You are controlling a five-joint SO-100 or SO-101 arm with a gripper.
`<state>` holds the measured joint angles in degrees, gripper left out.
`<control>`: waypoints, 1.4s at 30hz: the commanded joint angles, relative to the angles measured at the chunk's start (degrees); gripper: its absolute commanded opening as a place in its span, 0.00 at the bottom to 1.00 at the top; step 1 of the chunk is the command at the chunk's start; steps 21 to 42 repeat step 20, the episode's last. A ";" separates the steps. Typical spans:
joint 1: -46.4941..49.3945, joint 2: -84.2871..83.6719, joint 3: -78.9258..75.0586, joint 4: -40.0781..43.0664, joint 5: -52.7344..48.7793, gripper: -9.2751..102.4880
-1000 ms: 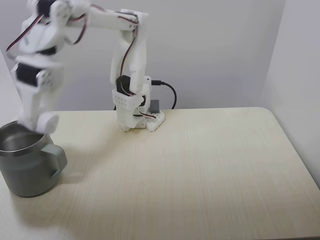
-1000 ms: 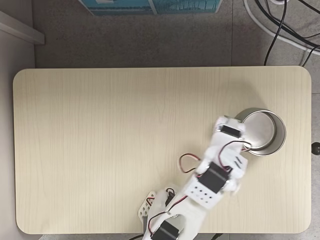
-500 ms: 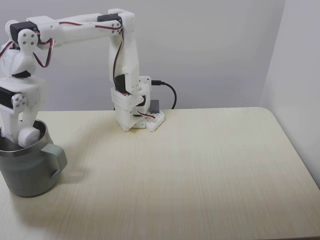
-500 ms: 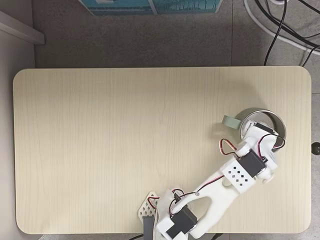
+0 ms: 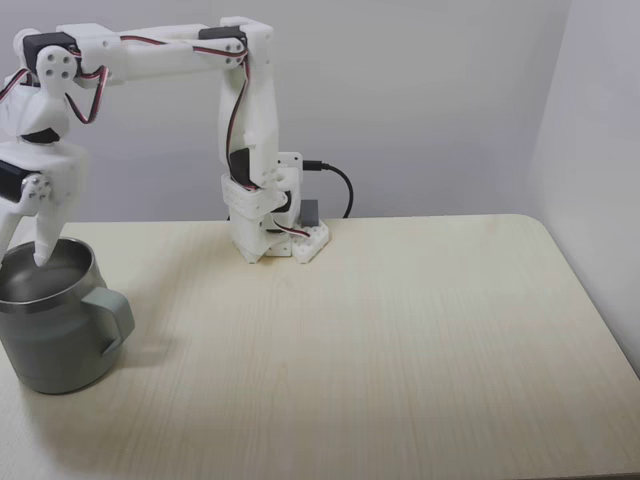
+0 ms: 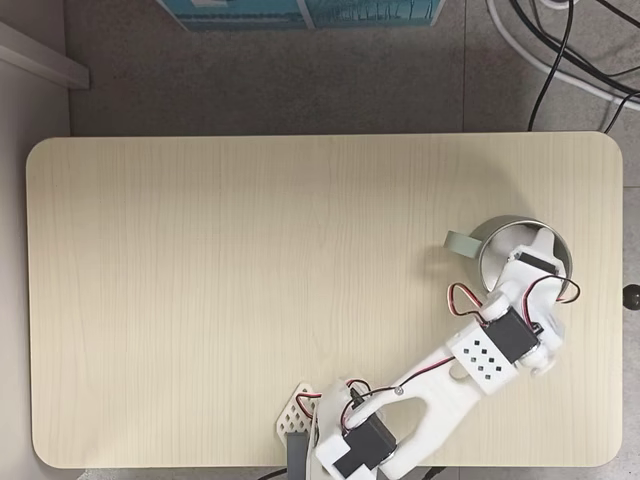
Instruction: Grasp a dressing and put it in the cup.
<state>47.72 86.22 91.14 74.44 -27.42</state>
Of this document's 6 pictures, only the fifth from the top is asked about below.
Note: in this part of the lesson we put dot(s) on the grey-green steel mug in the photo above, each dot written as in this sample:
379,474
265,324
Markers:
55,345

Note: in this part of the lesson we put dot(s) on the grey clamp block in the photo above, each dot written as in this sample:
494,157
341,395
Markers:
311,212

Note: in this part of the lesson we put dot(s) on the white perforated base bracket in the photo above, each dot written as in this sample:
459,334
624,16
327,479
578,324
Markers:
312,245

